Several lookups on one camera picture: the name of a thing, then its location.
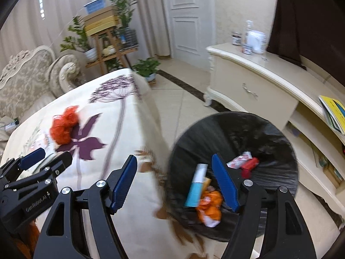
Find white red snack wrapper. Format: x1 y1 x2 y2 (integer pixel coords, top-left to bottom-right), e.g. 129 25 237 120
226 151 253 169

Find ornate beige armchair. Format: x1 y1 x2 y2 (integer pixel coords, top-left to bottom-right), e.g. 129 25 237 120
0 45 81 141

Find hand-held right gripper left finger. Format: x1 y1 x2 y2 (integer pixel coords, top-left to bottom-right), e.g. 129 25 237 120
33 155 138 259

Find metal drawer handle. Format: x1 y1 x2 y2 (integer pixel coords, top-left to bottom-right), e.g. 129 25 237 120
242 83 259 98

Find white panel door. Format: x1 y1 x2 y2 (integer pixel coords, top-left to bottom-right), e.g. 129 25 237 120
159 0 216 72

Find beige curtain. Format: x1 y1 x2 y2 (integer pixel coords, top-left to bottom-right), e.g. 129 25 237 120
0 0 170 68

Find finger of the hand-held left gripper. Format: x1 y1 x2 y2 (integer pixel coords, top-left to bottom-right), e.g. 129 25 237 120
5 152 73 192
0 148 46 185

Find dark brown curtain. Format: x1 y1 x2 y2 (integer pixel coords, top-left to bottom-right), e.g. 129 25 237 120
268 0 345 92

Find small green floor plant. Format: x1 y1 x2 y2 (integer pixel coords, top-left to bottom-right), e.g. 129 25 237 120
132 57 161 83

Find orange fuzzy cloth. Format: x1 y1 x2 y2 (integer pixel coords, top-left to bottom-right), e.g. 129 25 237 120
15 220 41 259

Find beige flat box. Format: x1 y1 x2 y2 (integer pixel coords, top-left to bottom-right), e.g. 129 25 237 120
84 19 120 36

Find brown flat box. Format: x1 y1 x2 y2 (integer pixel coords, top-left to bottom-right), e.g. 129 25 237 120
83 5 119 24

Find white spray bottle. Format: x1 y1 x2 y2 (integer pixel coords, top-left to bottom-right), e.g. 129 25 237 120
244 20 254 46

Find tall green plant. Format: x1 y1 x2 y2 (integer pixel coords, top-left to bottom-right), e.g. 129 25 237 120
107 0 138 30

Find wooden plant stand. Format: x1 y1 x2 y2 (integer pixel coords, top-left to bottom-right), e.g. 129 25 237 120
86 28 139 74

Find trash can with black bag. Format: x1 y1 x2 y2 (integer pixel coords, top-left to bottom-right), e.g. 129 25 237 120
164 111 300 243

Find orange plastic wrapper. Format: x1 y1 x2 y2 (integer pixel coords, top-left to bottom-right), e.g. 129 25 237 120
196 190 224 227

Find cream cabinet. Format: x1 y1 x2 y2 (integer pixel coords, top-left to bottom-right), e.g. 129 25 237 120
203 43 345 227

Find white teal long box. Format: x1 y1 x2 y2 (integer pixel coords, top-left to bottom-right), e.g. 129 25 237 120
185 164 208 208

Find colourful booklets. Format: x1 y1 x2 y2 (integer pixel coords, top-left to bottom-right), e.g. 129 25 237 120
318 95 345 136

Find green plant in white pot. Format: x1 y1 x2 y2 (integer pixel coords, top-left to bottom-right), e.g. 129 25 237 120
60 16 97 62

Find white plastic jug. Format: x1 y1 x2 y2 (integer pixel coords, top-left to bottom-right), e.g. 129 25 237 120
246 30 267 54

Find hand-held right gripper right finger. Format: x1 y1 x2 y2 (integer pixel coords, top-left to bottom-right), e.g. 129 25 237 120
212 153 317 259

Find blue box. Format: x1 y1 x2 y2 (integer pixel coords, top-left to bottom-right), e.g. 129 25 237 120
83 0 105 14

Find orange plastic bag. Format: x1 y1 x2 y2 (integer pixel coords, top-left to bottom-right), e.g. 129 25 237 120
50 106 80 145

